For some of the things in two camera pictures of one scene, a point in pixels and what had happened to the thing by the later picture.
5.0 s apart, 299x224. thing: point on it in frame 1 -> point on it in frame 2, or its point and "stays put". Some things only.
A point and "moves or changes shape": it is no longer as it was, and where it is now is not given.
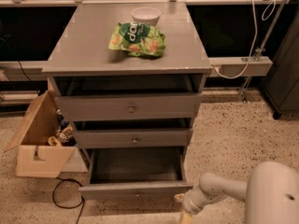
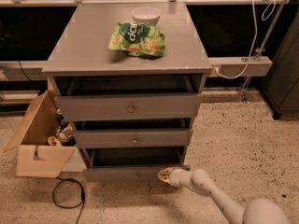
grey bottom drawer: [145, 173] moves or changes shape
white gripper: [188, 203] -> [176, 176]
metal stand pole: [265, 39] stays put
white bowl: [146, 15] stays put
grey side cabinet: [281, 88] stays put
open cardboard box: [46, 143] stays put
